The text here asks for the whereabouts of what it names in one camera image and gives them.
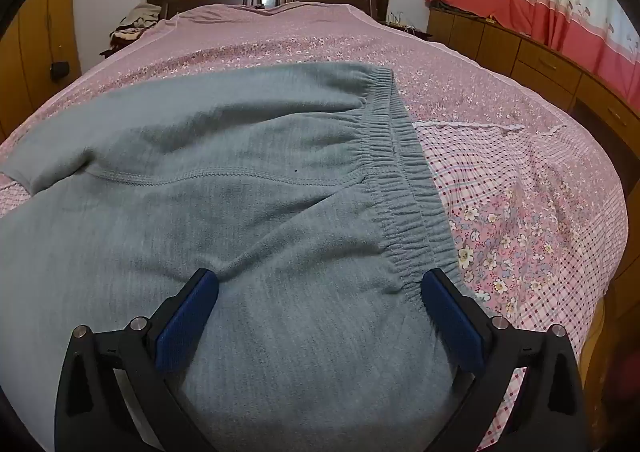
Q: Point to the grey pants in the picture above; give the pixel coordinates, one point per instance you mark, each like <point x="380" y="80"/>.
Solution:
<point x="250" y="212"/>

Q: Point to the black power adapter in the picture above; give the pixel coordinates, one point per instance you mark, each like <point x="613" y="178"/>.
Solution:
<point x="60" y="71"/>

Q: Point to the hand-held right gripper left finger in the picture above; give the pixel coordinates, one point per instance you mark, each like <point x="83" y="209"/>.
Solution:
<point x="187" y="322"/>

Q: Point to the pink floral bedspread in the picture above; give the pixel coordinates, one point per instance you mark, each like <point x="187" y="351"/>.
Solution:
<point x="500" y="182"/>

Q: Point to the low wooden cabinet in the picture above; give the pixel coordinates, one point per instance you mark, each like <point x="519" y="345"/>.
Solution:
<point x="540" y="61"/>

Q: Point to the wooden wardrobe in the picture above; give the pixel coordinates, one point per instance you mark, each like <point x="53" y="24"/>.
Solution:
<point x="30" y="56"/>

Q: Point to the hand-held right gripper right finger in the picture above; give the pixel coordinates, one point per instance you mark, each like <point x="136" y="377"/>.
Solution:
<point x="452" y="319"/>

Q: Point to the floral curtain with red band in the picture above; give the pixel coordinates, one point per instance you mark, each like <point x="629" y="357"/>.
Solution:
<point x="550" y="16"/>

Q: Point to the pile of clothes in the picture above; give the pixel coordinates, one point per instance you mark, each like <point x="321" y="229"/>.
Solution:
<point x="135" y="24"/>

